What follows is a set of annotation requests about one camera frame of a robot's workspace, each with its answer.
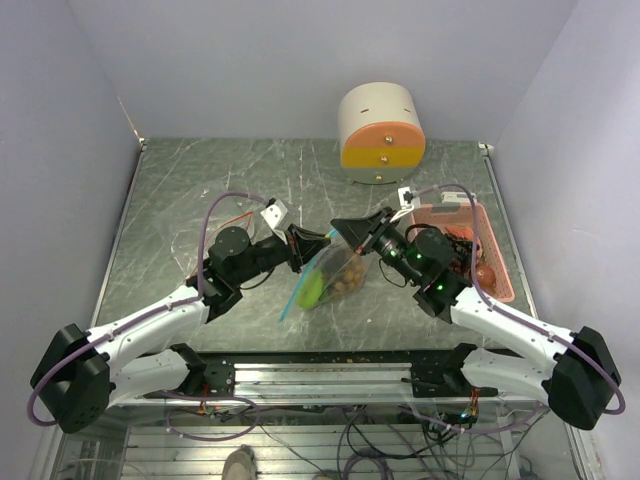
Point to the fake green vegetable piece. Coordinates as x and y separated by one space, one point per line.
310 291

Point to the fake brown longan bunch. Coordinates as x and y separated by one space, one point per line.
348 279

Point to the small white plastic clip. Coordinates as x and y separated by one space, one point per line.
457 197

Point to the orange zip top bag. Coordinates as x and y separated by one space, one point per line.
180 224

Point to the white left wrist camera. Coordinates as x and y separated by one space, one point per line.
274 215

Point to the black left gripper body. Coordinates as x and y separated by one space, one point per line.
267 253

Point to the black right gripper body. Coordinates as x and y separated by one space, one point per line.
392 245

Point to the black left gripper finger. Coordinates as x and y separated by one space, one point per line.
297 262
306 244

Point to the round mini drawer cabinet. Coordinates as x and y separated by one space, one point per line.
381 137

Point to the aluminium rail frame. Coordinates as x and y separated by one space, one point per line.
402 378

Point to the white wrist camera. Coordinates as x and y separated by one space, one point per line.
409 200
274 215

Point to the pink perforated plastic basket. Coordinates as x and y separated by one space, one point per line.
443 214

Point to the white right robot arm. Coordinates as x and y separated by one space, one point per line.
571 372

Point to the fake brown round fruit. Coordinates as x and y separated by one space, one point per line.
485 276

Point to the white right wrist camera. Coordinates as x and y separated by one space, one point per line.
409 200

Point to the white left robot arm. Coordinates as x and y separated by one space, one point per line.
74 377

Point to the fake purple grape bunch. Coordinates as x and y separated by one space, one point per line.
463 250

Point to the blue zip top bag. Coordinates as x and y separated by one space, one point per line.
329 261

